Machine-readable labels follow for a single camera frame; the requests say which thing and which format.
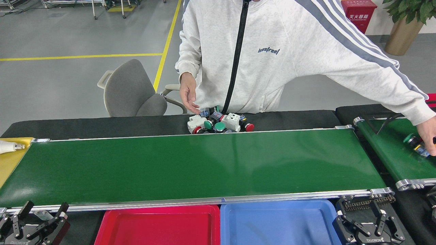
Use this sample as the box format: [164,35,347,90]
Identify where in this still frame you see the long green conveyor belt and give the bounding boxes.
[0,125,395,215]

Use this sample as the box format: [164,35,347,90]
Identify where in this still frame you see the blue plastic tray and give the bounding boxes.
[220,199,343,245]

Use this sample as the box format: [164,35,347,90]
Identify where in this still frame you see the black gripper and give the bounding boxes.
[333,200,406,245]
[0,200,71,245]

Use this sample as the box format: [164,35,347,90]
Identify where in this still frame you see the person's right hand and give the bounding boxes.
[180,72,201,114]

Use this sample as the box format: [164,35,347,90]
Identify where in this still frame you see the black drive chain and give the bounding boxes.
[344,195,396,211]

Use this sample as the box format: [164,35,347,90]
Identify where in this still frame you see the potted plant gold pot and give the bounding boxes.
[382,0,436,56]

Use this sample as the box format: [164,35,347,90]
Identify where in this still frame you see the person's left hand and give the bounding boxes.
[416,116,436,156]

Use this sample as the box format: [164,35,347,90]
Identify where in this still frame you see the green feeder conveyor belt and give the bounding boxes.
[353,116,436,191]

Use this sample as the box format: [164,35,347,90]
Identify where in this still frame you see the grey office chair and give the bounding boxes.
[97,59,188,117]

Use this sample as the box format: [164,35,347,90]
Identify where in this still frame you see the white light bulb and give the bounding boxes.
[0,140,26,154]

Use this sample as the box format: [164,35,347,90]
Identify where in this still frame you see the person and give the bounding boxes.
[175,0,436,157]

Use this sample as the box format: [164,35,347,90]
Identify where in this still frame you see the yellow bin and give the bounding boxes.
[0,137,34,189]

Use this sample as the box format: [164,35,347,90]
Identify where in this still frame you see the white metal equipment rack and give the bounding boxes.
[41,0,108,20]

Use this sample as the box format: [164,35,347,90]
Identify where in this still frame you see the red fire extinguisher box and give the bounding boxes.
[341,0,377,34]

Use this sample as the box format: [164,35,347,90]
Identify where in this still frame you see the red plastic tray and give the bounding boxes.
[94,205,221,245]

